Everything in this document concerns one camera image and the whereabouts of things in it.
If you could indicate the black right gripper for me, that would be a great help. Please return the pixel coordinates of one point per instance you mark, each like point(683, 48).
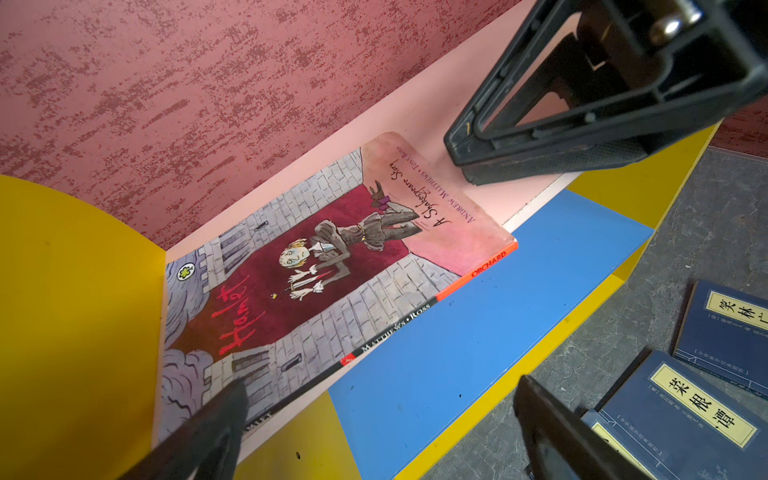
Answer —
point(584, 83)

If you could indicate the blue chinese book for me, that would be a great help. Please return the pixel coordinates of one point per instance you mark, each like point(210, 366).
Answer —
point(671, 423)
point(724, 333)

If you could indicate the pink Hamlet picture book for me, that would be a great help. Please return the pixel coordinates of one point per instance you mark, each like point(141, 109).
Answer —
point(304, 285)

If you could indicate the yellow pink blue bookshelf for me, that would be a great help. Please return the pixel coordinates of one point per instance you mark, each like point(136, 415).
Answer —
point(134, 131)

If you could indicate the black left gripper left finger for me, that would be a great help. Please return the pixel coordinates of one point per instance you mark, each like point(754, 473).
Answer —
point(206, 446)

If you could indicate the rightmost blue Chinese book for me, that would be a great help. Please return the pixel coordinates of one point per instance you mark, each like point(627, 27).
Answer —
point(724, 333)

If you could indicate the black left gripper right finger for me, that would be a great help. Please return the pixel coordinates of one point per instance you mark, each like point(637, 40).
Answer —
point(559, 444)

